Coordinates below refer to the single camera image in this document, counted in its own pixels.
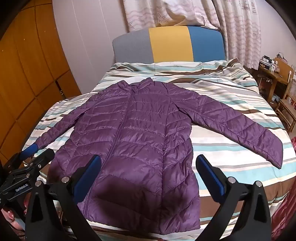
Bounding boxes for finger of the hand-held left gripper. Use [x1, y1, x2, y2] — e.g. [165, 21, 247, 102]
[7, 148, 55, 180]
[2, 144, 39, 173]

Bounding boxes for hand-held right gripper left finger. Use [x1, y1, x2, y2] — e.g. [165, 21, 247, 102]
[24, 155, 102, 241]

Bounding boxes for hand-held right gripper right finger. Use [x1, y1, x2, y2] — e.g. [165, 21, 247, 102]
[195, 155, 272, 241]

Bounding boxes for purple quilted down jacket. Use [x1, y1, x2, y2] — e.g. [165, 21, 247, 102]
[36, 77, 284, 232]

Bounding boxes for person's left hand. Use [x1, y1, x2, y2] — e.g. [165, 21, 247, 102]
[0, 207, 26, 235]

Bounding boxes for bed with striped duvet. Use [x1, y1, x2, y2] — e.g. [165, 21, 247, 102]
[35, 58, 296, 241]

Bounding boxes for wooden wardrobe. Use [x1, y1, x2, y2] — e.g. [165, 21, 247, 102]
[0, 0, 82, 168]

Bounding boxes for wooden chair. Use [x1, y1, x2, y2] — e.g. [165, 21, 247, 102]
[275, 77, 296, 133]

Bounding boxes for wooden bedside cabinet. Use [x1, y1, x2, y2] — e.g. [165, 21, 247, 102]
[255, 61, 295, 112]

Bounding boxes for grey yellow blue headboard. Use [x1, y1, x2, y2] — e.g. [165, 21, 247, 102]
[112, 25, 226, 64]

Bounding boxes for handbag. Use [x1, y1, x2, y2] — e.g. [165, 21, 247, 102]
[276, 52, 289, 63]

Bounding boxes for pale patterned curtain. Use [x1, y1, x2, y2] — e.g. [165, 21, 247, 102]
[122, 0, 263, 70]

